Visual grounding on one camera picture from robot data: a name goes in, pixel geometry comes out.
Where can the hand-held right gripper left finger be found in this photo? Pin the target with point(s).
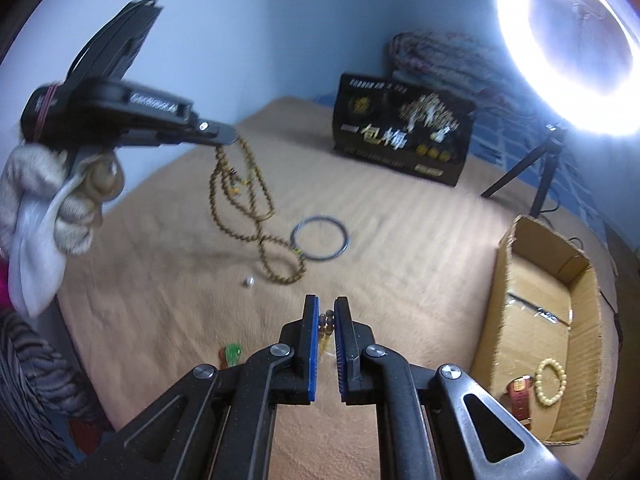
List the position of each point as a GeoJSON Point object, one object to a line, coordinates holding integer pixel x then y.
{"type": "Point", "coordinates": [312, 355]}

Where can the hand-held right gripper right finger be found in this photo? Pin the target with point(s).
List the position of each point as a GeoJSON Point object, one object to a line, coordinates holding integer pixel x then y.
{"type": "Point", "coordinates": [341, 355]}

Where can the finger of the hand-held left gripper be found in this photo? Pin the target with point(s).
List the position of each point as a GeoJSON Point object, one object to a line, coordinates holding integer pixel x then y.
{"type": "Point", "coordinates": [217, 135]}

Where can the dark bangle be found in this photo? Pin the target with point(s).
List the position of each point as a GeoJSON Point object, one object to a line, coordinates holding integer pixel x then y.
{"type": "Point", "coordinates": [320, 218]}

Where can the cardboard box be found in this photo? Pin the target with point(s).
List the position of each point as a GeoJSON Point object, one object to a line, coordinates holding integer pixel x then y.
{"type": "Point", "coordinates": [585, 340]}

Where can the person's left hand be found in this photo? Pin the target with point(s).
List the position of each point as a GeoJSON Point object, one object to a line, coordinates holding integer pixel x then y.
{"type": "Point", "coordinates": [35, 172]}

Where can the small silver bead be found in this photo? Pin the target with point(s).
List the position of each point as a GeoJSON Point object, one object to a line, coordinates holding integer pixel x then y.
{"type": "Point", "coordinates": [248, 282]}

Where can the white cloth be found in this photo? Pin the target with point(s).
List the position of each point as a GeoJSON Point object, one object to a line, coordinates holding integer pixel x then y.
{"type": "Point", "coordinates": [32, 265]}

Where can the black snack bag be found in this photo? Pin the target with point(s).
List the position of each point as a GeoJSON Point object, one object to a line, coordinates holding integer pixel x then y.
{"type": "Point", "coordinates": [400, 130]}

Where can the folded floral quilt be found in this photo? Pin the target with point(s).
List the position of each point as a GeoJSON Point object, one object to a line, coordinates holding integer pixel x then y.
{"type": "Point", "coordinates": [440, 55]}

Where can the black tripod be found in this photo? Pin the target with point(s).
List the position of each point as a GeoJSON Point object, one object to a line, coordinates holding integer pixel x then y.
{"type": "Point", "coordinates": [516, 166]}

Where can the striped clothing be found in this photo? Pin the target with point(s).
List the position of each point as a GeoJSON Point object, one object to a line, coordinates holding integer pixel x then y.
{"type": "Point", "coordinates": [30, 385]}

